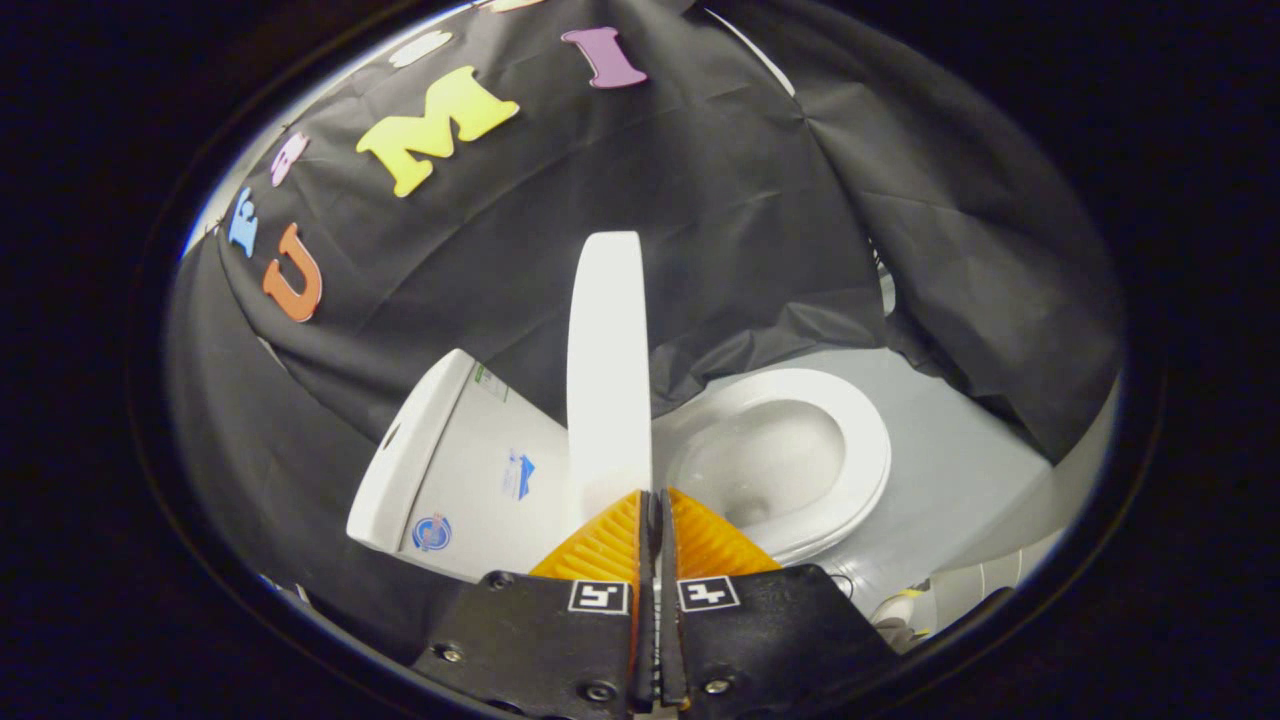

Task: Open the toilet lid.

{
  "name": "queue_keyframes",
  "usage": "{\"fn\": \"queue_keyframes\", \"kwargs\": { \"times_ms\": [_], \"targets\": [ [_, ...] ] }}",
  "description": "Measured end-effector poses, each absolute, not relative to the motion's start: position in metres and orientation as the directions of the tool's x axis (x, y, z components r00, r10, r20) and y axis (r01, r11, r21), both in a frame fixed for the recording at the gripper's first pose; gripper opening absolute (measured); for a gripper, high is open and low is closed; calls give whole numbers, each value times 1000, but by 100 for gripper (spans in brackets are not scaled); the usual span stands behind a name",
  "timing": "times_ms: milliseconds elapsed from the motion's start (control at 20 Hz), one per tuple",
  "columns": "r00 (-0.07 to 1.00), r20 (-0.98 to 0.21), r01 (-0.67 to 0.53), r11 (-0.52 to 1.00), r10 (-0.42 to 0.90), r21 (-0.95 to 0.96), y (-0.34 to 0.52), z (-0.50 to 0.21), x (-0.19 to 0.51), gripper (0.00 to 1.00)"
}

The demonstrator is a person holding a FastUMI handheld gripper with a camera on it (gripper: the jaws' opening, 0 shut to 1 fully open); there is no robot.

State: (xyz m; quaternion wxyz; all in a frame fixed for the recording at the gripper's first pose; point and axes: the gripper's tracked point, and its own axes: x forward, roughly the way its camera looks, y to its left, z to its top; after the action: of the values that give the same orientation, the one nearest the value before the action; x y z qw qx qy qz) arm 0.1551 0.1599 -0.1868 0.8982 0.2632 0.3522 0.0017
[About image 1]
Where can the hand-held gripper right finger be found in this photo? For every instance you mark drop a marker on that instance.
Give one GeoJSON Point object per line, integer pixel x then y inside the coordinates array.
{"type": "Point", "coordinates": [770, 640]}

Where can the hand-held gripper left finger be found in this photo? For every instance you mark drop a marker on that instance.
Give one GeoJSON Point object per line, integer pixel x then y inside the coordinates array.
{"type": "Point", "coordinates": [560, 640]}

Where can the white toilet bowl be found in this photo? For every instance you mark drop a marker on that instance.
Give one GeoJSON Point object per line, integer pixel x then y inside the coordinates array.
{"type": "Point", "coordinates": [765, 455]}

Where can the white toilet seat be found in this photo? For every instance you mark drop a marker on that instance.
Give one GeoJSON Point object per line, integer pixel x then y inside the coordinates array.
{"type": "Point", "coordinates": [865, 440]}

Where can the black backdrop cloth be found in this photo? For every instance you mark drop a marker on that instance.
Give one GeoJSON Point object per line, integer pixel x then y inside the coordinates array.
{"type": "Point", "coordinates": [700, 250]}

